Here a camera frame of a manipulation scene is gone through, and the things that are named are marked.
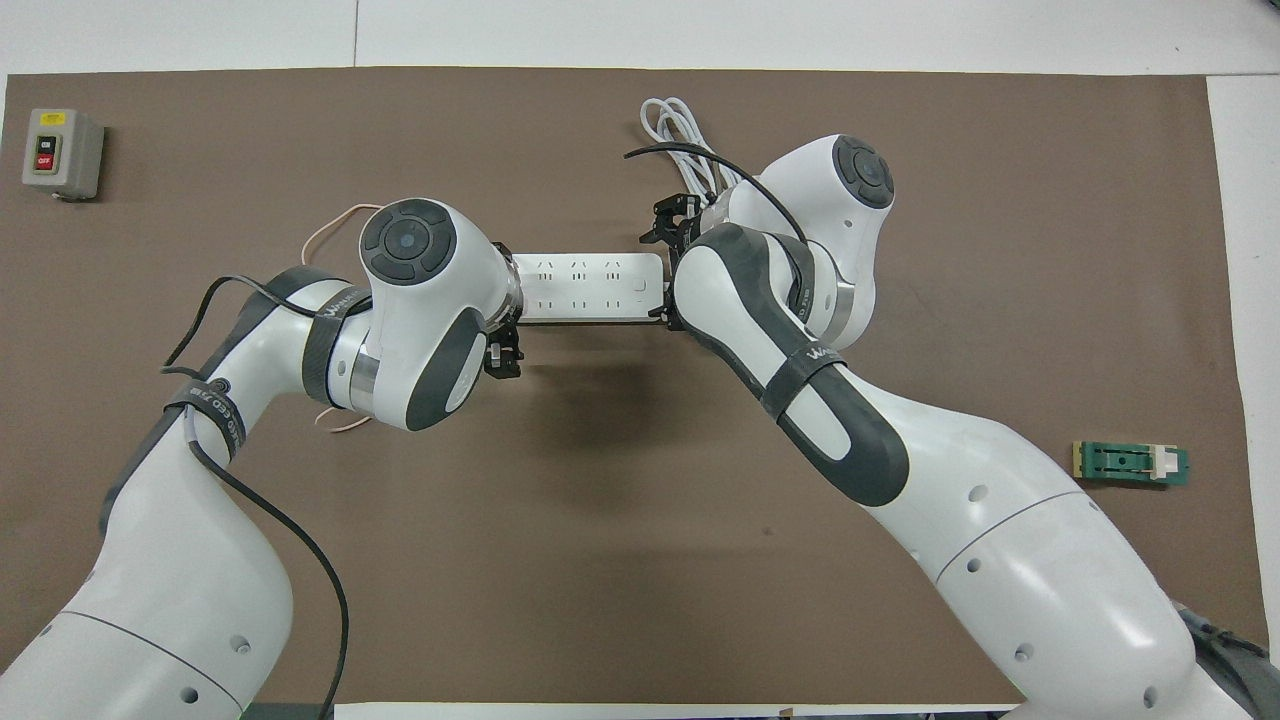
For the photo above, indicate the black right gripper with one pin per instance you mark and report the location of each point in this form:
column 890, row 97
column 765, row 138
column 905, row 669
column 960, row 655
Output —
column 693, row 235

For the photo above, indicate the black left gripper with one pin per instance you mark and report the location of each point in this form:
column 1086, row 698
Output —
column 500, row 328

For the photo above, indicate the white power strip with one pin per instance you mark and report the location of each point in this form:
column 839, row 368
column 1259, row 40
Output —
column 580, row 290

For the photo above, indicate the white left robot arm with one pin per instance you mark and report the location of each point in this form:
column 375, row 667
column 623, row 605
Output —
column 180, row 560

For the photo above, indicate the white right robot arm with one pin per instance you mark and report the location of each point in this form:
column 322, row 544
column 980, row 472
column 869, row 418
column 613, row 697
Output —
column 1000, row 540

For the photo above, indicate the brown table mat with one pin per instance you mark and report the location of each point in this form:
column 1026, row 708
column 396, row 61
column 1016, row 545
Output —
column 600, row 550

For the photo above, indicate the green circuit board part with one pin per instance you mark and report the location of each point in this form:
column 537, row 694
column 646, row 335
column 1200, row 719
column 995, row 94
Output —
column 1125, row 463

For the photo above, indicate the grey push-button switch box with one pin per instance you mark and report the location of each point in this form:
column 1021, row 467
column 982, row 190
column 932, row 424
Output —
column 60, row 150

